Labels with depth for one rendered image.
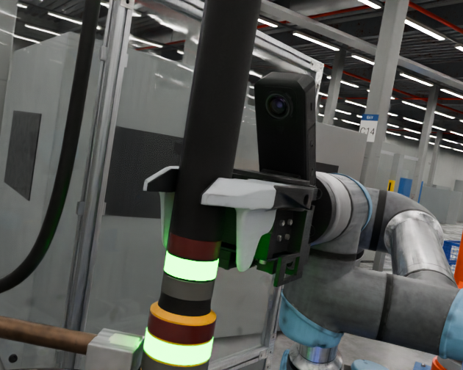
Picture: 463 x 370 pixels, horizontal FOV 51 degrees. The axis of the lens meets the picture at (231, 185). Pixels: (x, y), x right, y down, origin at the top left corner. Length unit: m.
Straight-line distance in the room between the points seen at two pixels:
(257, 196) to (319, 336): 0.29
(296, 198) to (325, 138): 4.44
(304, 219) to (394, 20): 7.12
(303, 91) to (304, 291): 0.25
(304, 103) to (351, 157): 4.68
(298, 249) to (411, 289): 0.20
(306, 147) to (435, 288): 0.24
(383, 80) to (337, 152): 2.56
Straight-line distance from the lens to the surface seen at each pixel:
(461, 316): 0.56
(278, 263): 0.36
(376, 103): 7.25
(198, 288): 0.30
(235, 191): 0.29
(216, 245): 0.30
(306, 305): 0.55
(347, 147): 5.01
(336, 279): 0.55
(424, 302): 0.55
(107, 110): 1.12
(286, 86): 0.39
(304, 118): 0.39
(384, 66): 7.32
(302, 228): 0.39
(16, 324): 0.36
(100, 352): 0.33
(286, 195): 0.32
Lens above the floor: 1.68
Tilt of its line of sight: 4 degrees down
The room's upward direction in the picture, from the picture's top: 9 degrees clockwise
